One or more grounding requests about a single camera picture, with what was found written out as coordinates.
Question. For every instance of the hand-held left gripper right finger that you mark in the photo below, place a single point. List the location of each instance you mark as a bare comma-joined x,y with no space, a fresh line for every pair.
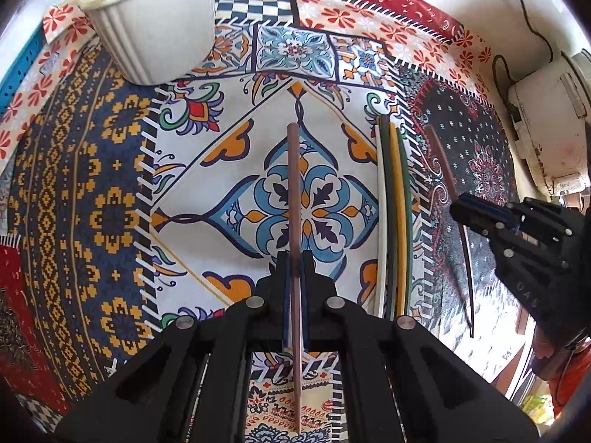
308,295

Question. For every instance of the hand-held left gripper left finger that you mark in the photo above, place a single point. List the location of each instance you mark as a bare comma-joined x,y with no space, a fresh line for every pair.
285,295

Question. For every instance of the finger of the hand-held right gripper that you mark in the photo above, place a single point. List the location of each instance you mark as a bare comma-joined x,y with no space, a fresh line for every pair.
508,240
540,217

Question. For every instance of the pinkish brown chopstick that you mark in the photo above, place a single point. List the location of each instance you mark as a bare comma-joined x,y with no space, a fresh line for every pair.
293,194

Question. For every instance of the dark brown chopstick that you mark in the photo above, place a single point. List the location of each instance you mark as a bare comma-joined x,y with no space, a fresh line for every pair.
441,157

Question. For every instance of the yellow chopstick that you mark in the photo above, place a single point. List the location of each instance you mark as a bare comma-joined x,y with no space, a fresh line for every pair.
400,221

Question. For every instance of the dark green chopstick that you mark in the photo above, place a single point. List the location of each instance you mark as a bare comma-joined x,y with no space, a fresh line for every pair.
391,221

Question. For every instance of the white ribbed ceramic cup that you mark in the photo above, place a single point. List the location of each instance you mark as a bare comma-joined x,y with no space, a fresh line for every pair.
157,32

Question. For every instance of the white rice cooker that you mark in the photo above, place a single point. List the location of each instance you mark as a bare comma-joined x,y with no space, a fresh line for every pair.
545,115

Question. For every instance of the patchwork patterned tablecloth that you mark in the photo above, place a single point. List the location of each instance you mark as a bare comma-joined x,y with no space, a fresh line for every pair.
92,194

